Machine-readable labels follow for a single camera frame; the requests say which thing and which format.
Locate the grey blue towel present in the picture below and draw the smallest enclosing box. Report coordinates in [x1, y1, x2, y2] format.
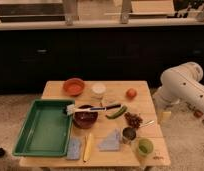
[98, 129, 121, 151]

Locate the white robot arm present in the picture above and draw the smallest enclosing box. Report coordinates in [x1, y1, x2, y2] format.
[153, 62, 204, 124]

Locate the white lidded cup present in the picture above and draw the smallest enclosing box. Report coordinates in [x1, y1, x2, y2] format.
[92, 83, 106, 98]

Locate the clear glass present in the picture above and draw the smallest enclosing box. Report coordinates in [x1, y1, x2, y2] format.
[101, 95, 117, 106]

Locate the orange bowl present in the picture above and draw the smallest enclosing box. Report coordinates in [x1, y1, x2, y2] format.
[63, 78, 85, 96]

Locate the orange tomato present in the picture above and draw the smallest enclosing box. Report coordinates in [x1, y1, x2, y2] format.
[126, 88, 137, 99]

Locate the dark red bowl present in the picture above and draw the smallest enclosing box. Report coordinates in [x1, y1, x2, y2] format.
[73, 112, 98, 129]

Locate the wooden table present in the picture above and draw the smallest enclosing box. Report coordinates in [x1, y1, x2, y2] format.
[19, 81, 171, 168]

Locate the brown grape bunch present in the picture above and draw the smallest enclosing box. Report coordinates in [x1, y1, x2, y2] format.
[125, 112, 143, 129]

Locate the metal measuring cup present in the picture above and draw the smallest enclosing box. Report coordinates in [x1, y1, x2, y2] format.
[121, 119, 156, 145]

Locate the yellow banana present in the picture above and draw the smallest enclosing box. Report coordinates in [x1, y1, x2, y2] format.
[83, 133, 94, 162]

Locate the blue sponge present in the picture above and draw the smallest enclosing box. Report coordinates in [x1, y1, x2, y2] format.
[66, 137, 81, 160]

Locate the green plastic tray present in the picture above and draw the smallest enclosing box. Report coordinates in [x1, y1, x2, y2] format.
[12, 99, 74, 157]

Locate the green plastic cup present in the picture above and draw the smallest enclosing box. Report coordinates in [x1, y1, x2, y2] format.
[137, 138, 154, 157]

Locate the dark cabinet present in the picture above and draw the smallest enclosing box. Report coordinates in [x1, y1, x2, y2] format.
[0, 26, 204, 94]

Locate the dish brush with black handle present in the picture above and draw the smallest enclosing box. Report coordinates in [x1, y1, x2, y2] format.
[63, 104, 120, 116]

